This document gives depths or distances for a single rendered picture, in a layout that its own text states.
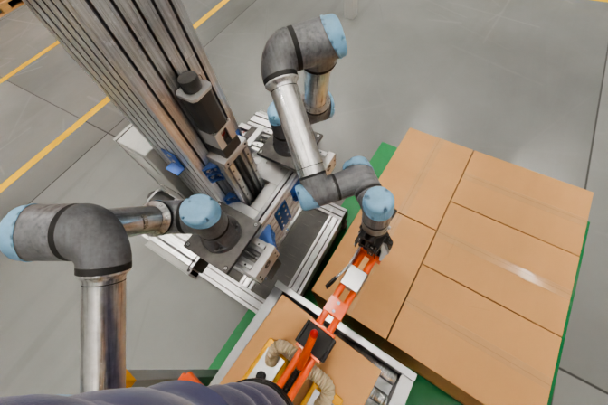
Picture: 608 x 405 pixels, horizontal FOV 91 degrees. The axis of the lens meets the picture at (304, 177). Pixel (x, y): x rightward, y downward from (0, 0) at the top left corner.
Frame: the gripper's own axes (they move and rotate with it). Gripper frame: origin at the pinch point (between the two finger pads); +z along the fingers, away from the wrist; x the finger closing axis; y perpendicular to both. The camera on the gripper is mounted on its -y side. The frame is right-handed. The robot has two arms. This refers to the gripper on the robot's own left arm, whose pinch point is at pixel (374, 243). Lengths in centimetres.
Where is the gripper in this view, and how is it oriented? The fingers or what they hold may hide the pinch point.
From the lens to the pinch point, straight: 106.7
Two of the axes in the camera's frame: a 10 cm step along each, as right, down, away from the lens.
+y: -5.8, 7.2, -3.7
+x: 8.0, 4.4, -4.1
